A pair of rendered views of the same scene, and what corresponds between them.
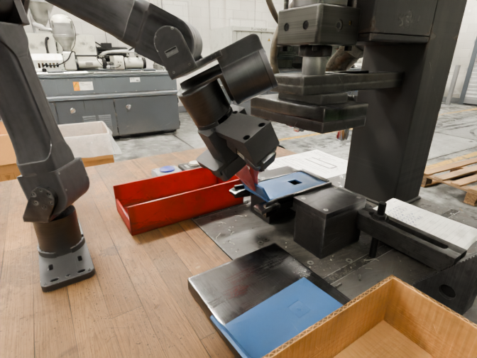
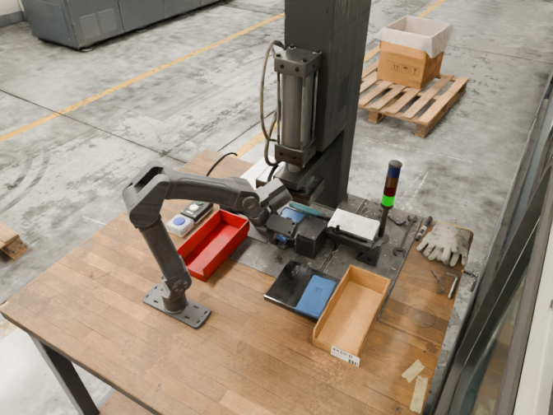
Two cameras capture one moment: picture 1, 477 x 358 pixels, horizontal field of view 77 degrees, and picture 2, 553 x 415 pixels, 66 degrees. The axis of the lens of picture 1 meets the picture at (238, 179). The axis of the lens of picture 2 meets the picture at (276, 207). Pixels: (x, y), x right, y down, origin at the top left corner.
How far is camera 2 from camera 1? 0.85 m
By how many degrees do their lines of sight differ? 29
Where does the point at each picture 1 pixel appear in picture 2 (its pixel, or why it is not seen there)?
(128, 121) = not seen: outside the picture
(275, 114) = not seen: hidden behind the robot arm
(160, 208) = (216, 260)
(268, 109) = not seen: hidden behind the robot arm
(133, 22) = (233, 199)
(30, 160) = (173, 270)
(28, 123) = (171, 254)
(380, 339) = (350, 289)
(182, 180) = (203, 230)
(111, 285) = (225, 313)
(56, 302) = (209, 330)
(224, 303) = (288, 300)
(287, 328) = (318, 299)
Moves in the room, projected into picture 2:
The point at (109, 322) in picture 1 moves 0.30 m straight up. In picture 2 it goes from (243, 327) to (237, 247)
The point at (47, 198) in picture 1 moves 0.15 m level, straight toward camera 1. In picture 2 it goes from (183, 285) to (234, 306)
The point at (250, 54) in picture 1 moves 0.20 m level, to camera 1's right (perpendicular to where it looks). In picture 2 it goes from (281, 193) to (345, 172)
